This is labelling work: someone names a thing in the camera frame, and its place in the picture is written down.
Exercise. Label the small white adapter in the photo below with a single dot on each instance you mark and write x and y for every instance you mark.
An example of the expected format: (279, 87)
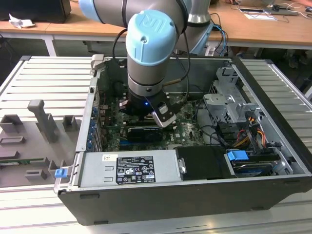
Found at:
(210, 51)

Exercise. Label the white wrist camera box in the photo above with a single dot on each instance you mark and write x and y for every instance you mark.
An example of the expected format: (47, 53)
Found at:
(166, 121)

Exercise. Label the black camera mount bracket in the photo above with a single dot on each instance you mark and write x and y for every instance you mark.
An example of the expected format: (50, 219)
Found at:
(165, 108)

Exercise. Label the crumpled white paper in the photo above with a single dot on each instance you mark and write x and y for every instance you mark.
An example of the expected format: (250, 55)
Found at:
(20, 21)

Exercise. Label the black graphics card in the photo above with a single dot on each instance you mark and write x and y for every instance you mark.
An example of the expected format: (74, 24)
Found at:
(146, 135)

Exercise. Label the silver power supply unit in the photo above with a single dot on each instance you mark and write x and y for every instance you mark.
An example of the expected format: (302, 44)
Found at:
(97, 170)

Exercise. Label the blue disk carrier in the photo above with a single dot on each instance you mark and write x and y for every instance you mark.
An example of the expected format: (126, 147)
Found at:
(236, 155)

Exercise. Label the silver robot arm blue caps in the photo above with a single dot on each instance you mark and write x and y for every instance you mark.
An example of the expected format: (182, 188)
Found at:
(151, 36)

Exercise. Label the grey parts rack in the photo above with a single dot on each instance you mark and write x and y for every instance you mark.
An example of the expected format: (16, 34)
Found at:
(24, 146)

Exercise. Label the green motherboard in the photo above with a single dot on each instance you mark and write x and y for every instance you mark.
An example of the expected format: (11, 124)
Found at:
(187, 131)

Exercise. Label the grey case latch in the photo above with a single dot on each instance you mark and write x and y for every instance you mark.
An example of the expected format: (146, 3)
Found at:
(97, 62)

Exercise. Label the black open PC case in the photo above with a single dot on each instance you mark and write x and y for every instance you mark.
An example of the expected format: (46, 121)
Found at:
(170, 204)

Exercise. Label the blue expansion slot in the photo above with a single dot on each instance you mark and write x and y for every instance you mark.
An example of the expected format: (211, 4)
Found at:
(123, 143)

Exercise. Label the black plastic shroud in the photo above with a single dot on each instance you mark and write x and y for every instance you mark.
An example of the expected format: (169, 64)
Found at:
(202, 163)

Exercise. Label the blue case latch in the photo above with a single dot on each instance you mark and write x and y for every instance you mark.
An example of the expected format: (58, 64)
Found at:
(60, 173)

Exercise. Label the silver metal disk bay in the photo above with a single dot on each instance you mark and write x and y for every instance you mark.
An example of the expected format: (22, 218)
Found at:
(219, 102)

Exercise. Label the black box on desk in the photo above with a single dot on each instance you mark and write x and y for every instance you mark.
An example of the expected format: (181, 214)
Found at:
(36, 9)

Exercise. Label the white paper sheet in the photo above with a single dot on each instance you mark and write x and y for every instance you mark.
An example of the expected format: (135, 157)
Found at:
(260, 17)

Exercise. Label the green RAM stick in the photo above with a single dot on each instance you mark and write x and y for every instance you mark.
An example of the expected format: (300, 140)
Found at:
(24, 161)

